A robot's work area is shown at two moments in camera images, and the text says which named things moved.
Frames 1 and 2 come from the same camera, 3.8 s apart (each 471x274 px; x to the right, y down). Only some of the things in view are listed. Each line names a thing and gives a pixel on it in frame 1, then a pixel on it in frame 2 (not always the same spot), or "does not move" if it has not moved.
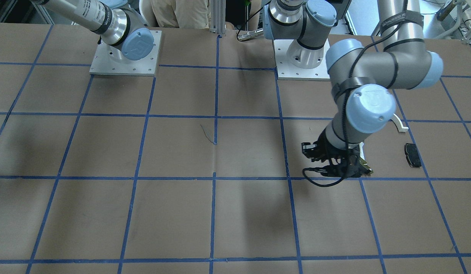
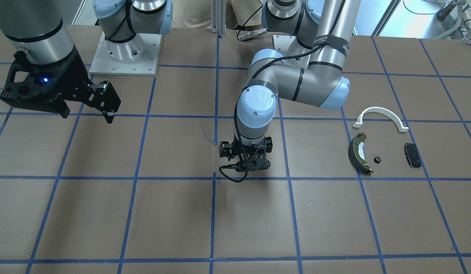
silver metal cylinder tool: [251, 34] does not move
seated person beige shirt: [179, 14] -> [243, 10]
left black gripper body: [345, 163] -> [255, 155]
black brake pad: [412, 155] does not move
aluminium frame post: [218, 15] does not move
